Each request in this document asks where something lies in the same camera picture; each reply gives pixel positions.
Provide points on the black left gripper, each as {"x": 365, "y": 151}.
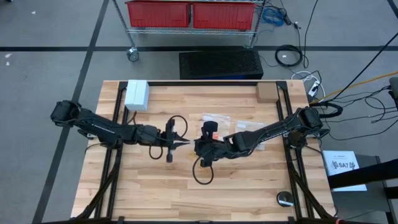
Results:
{"x": 169, "y": 158}

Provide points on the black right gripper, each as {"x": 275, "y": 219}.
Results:
{"x": 210, "y": 127}

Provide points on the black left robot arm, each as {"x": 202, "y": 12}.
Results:
{"x": 102, "y": 129}

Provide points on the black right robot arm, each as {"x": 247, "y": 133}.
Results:
{"x": 267, "y": 132}

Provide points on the white rectangular box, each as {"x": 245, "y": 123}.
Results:
{"x": 136, "y": 93}

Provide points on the black perforated floor mat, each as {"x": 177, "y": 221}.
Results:
{"x": 220, "y": 63}

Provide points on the brown cardboard box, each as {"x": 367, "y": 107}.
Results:
{"x": 267, "y": 92}

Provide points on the small round spool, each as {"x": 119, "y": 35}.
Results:
{"x": 285, "y": 197}

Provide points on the white power strip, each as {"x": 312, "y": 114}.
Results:
{"x": 314, "y": 88}

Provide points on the red plastic bin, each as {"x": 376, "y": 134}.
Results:
{"x": 158, "y": 14}
{"x": 224, "y": 15}

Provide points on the white printed booklet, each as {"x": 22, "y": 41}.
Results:
{"x": 339, "y": 158}

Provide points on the gray side table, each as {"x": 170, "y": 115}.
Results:
{"x": 357, "y": 205}

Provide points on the black metal beam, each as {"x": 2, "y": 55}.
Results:
{"x": 367, "y": 174}

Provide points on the gray plastic object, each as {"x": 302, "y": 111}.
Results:
{"x": 394, "y": 88}

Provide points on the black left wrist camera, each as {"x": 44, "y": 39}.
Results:
{"x": 165, "y": 138}

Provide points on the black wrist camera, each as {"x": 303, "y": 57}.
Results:
{"x": 165, "y": 138}
{"x": 214, "y": 157}

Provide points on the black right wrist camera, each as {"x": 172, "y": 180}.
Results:
{"x": 214, "y": 157}

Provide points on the black aluminium table frame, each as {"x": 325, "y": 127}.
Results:
{"x": 202, "y": 83}

